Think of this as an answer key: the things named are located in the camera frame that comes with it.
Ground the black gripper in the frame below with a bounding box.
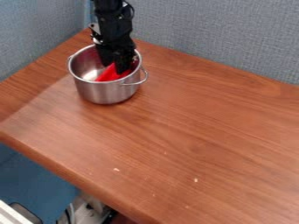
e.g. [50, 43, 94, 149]
[88, 11, 136, 74]

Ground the red plastic block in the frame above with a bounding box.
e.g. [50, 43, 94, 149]
[96, 63, 132, 81]

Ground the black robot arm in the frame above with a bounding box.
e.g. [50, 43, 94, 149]
[89, 0, 136, 74]

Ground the stainless steel pot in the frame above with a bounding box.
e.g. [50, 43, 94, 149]
[66, 45, 148, 105]

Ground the white box under table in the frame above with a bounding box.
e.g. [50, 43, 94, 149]
[54, 192, 117, 224]

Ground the grey device bottom left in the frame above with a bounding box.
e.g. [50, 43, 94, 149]
[0, 200, 42, 224]

